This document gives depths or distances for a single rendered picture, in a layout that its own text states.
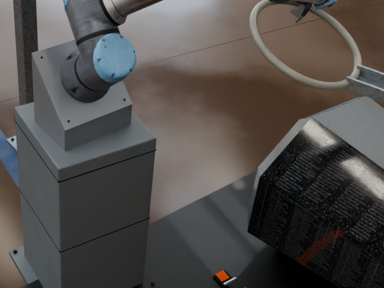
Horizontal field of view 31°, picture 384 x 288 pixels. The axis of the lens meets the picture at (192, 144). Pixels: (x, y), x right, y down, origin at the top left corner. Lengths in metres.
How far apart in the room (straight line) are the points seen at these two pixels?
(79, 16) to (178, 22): 2.76
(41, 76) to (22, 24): 0.95
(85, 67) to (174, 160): 1.56
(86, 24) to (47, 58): 0.24
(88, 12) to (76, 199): 0.69
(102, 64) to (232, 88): 2.24
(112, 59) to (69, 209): 0.62
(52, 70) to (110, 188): 0.49
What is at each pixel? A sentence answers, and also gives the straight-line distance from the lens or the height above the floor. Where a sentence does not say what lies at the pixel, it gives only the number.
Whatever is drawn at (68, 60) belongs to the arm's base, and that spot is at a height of 1.13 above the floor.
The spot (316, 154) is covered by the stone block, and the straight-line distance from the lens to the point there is 2.84.
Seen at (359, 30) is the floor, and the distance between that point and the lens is 5.37.
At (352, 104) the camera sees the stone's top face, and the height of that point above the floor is 0.81.
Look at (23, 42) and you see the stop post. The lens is 3.44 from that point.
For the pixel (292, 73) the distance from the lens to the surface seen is 2.59.
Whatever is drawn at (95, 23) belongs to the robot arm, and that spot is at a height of 1.32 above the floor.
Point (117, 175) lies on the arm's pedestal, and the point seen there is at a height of 0.73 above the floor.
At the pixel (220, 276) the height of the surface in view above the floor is 0.03.
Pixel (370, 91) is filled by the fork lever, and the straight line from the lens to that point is 2.70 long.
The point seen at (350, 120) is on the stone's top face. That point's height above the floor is 0.81.
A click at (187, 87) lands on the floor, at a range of 4.37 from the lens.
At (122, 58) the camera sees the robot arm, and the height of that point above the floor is 1.24.
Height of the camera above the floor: 2.48
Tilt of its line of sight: 39 degrees down
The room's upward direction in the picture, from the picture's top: 8 degrees clockwise
